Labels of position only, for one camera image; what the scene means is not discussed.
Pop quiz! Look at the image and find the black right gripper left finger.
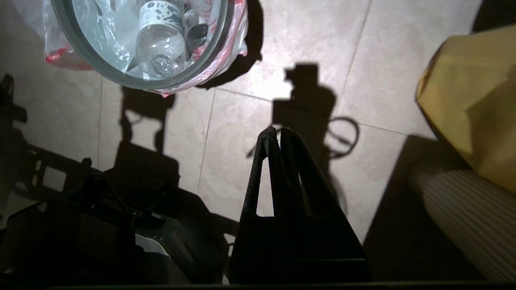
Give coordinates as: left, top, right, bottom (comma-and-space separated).
229, 127, 299, 282

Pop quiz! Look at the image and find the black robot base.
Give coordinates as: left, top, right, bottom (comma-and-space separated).
0, 157, 238, 287

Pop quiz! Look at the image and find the labelled clear plastic bottle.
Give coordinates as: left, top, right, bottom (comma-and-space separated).
135, 0, 191, 79

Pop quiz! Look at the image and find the beige ribbed stool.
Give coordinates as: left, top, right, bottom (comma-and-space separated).
407, 161, 516, 282

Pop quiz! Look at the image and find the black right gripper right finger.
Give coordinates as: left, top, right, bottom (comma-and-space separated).
281, 128, 371, 282

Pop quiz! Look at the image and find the white red-printed trash bag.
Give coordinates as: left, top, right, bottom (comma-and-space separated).
12, 0, 249, 98

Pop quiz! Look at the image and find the yellow fabric tote bag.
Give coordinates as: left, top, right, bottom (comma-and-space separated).
415, 24, 516, 196

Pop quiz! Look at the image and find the grey bin rim ring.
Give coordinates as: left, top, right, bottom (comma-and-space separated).
50, 0, 235, 91

